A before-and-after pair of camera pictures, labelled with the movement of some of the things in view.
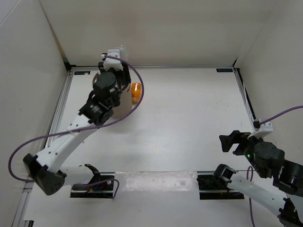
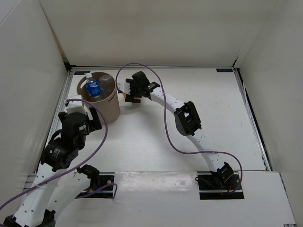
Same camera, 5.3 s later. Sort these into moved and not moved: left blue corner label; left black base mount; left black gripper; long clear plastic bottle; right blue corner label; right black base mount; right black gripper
Moved: right black gripper; left black gripper; long clear plastic bottle
Not moved: right black base mount; left blue corner label; right blue corner label; left black base mount
